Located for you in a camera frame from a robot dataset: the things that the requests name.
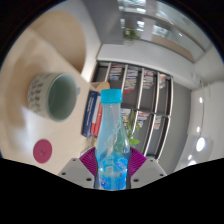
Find patterned green ceramic mug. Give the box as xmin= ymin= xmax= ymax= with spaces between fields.
xmin=27 ymin=72 xmax=81 ymax=123

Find round ceiling lights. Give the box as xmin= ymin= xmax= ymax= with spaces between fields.
xmin=186 ymin=96 xmax=208 ymax=168

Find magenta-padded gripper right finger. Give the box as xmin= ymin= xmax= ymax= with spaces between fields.
xmin=125 ymin=147 xmax=168 ymax=190

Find clear bottle with blue cap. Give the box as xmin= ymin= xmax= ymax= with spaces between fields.
xmin=94 ymin=88 xmax=132 ymax=191

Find flat round red coaster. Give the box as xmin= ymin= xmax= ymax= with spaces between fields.
xmin=32 ymin=139 xmax=53 ymax=164

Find grey bookshelf unit with books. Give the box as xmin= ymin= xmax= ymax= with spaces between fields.
xmin=94 ymin=61 xmax=175 ymax=159

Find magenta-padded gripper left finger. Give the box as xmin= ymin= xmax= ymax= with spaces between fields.
xmin=58 ymin=147 xmax=98 ymax=190

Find small window ledge plant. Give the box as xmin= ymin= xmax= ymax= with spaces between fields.
xmin=123 ymin=28 xmax=141 ymax=41

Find red book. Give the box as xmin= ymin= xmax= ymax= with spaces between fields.
xmin=90 ymin=101 xmax=104 ymax=137

